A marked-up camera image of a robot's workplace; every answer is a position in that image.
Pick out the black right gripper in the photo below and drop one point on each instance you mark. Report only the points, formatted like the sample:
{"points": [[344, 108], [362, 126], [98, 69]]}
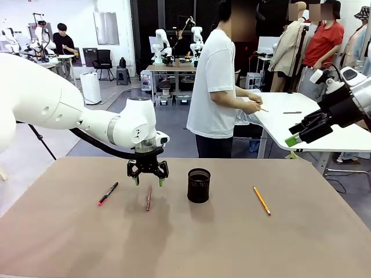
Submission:
{"points": [[342, 107]]}

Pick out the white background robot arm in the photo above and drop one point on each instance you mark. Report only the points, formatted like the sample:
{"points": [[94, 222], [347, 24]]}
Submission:
{"points": [[160, 43], [197, 40]]}

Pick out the small black bag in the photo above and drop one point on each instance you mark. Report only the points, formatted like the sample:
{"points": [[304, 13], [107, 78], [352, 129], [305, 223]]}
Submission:
{"points": [[123, 62]]}

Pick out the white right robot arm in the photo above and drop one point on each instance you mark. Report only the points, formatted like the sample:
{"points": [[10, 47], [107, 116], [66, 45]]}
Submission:
{"points": [[362, 78]]}

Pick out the person's left forearm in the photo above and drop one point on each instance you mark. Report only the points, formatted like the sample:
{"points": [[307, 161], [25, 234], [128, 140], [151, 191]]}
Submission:
{"points": [[243, 92]]}

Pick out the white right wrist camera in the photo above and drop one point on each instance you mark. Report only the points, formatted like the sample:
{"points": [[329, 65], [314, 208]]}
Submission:
{"points": [[317, 76]]}

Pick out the white background table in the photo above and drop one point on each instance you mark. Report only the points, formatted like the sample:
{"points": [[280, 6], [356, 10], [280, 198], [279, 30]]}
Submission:
{"points": [[268, 43]]}

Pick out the mannequin with bucket hat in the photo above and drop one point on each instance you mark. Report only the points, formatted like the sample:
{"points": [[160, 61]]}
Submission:
{"points": [[358, 43]]}

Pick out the black tripod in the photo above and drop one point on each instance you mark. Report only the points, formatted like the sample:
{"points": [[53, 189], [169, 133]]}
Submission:
{"points": [[43, 142]]}

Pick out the person in black shirt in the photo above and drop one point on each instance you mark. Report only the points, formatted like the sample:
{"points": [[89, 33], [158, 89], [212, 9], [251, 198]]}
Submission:
{"points": [[64, 43]]}

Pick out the person in white T-shirt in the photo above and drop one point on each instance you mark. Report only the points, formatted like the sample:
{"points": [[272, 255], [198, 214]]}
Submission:
{"points": [[214, 72]]}

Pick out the person's right forearm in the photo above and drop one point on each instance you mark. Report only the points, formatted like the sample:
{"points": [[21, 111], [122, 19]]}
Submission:
{"points": [[229, 100]]}

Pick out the clear plastic sheet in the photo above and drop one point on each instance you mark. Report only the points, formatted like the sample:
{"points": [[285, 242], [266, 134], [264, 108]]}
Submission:
{"points": [[243, 116]]}

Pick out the background work desk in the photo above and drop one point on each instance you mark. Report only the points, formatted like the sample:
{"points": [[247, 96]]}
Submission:
{"points": [[65, 56]]}

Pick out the black marker red cap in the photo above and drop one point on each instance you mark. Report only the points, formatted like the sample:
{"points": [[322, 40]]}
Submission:
{"points": [[107, 194]]}

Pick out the lit computer case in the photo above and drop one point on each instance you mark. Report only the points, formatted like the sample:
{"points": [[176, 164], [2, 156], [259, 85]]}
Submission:
{"points": [[145, 81]]}

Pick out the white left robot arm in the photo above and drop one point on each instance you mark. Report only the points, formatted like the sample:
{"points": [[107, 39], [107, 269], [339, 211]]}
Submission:
{"points": [[43, 95]]}

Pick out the blue bundle under table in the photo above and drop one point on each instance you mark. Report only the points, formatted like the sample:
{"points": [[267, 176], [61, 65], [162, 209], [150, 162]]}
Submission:
{"points": [[254, 147]]}

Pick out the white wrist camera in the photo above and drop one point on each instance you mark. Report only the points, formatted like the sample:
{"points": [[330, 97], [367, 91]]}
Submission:
{"points": [[317, 76], [162, 139]]}

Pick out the person's right hand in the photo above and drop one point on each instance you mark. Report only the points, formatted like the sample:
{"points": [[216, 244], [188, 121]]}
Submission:
{"points": [[251, 107]]}

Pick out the person's left hand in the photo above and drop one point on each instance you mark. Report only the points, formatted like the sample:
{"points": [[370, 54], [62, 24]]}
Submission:
{"points": [[255, 98]]}

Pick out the black office chair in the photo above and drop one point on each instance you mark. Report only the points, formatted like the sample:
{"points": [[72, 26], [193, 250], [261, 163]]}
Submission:
{"points": [[103, 62]]}

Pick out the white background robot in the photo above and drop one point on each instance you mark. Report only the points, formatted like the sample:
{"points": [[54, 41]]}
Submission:
{"points": [[10, 40]]}

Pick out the black camera stand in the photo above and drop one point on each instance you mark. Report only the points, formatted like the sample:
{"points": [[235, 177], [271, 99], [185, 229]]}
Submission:
{"points": [[298, 58]]}

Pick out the white robot with red headset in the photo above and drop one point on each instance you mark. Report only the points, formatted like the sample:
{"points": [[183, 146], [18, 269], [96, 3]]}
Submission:
{"points": [[43, 37]]}

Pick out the black mesh pen holder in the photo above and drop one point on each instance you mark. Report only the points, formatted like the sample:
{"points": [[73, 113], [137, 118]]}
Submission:
{"points": [[199, 188]]}

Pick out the white air purifier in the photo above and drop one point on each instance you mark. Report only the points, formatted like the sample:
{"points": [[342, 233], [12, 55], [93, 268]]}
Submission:
{"points": [[90, 88]]}

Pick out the person in red shirt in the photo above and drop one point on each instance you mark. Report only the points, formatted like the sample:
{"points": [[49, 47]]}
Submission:
{"points": [[323, 43]]}

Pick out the wooden top work table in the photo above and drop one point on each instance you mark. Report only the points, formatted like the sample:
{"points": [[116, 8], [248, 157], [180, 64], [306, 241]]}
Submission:
{"points": [[171, 68]]}

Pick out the mannequin in beige coat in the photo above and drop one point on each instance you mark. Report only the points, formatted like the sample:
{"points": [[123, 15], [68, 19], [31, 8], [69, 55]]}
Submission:
{"points": [[287, 49]]}

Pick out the white computer case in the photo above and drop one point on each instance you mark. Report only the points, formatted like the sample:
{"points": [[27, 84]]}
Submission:
{"points": [[254, 80]]}

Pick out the white curved side table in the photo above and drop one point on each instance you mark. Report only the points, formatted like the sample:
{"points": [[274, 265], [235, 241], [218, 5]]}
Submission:
{"points": [[278, 127]]}

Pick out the grey storage bin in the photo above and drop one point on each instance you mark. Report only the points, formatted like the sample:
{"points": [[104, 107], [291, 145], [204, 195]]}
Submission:
{"points": [[183, 100], [164, 100]]}

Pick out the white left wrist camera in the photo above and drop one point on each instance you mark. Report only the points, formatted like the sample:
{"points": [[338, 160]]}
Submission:
{"points": [[162, 139]]}

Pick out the grey plastic stool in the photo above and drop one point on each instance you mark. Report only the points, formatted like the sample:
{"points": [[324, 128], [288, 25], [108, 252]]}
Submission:
{"points": [[123, 76]]}

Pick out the grey wall panel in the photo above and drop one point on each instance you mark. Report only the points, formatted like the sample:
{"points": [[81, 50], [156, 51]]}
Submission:
{"points": [[106, 28]]}

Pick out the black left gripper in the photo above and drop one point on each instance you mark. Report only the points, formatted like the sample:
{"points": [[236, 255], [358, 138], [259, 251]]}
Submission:
{"points": [[147, 162]]}

